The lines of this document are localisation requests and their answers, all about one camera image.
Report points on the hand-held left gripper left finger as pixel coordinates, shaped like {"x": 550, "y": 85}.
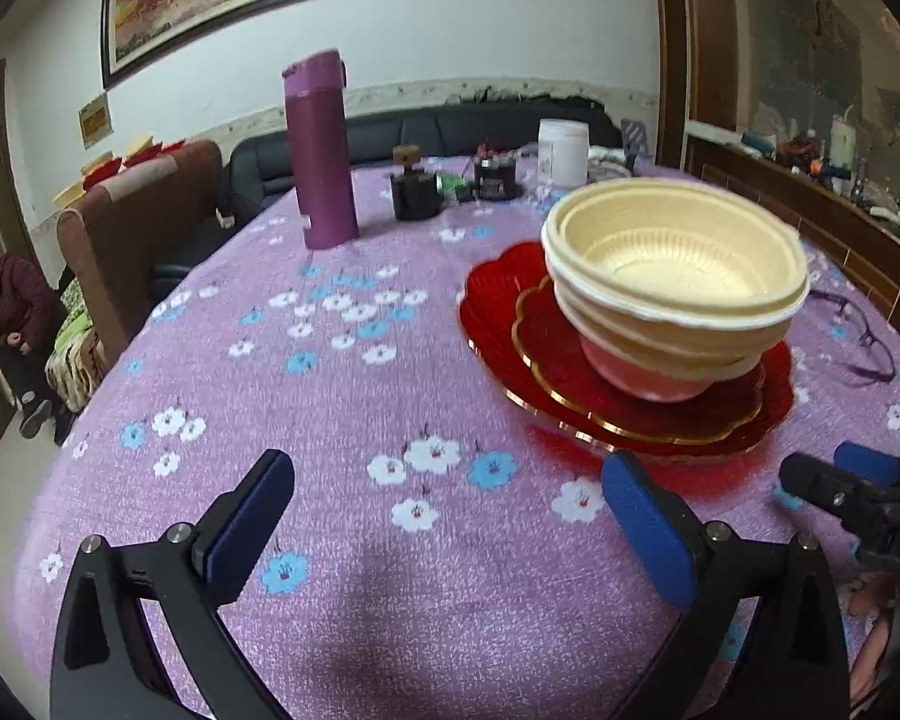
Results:
{"x": 244, "y": 532}

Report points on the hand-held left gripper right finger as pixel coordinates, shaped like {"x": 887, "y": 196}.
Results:
{"x": 645, "y": 532}

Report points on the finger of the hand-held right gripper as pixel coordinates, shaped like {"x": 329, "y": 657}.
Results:
{"x": 817, "y": 484}
{"x": 866, "y": 460}

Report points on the small red plate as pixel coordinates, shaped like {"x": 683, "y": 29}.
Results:
{"x": 562, "y": 360}

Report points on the cream plastic bowl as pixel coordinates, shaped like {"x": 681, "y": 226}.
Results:
{"x": 682, "y": 255}
{"x": 622, "y": 330}

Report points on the large red plate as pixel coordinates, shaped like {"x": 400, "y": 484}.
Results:
{"x": 495, "y": 300}

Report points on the person's right hand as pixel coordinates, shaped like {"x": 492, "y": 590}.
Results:
{"x": 870, "y": 615}

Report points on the purple-framed eyeglasses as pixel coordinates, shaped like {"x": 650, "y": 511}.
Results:
{"x": 870, "y": 373}

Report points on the purple floral tablecloth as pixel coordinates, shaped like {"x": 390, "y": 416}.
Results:
{"x": 450, "y": 577}

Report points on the floral blanket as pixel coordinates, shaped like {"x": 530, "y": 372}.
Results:
{"x": 75, "y": 345}

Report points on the wooden counter cabinet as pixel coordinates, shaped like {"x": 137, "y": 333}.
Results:
{"x": 780, "y": 195}

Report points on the brown armchair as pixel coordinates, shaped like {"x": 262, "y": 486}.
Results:
{"x": 142, "y": 240}

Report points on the white charger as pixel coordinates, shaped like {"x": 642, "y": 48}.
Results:
{"x": 225, "y": 219}

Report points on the white bottle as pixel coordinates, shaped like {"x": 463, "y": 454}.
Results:
{"x": 840, "y": 141}

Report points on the white towels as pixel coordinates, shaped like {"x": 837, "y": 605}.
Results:
{"x": 607, "y": 161}

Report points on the black ink bottle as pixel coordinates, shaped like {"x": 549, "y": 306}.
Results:
{"x": 414, "y": 199}

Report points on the black box device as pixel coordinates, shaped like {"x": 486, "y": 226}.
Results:
{"x": 495, "y": 181}

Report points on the purple thermos bottle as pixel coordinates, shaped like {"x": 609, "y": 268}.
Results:
{"x": 319, "y": 157}

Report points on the white plastic jar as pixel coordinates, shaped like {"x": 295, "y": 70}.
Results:
{"x": 562, "y": 154}

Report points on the pile of spare dishes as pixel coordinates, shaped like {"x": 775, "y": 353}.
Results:
{"x": 120, "y": 161}

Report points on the grey phone stand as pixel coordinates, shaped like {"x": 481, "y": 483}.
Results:
{"x": 634, "y": 136}

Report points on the small green object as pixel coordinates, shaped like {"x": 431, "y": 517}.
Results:
{"x": 450, "y": 186}

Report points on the black sofa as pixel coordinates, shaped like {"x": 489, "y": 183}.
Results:
{"x": 390, "y": 135}

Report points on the yellow wall plaque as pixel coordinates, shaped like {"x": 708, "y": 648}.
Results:
{"x": 94, "y": 120}

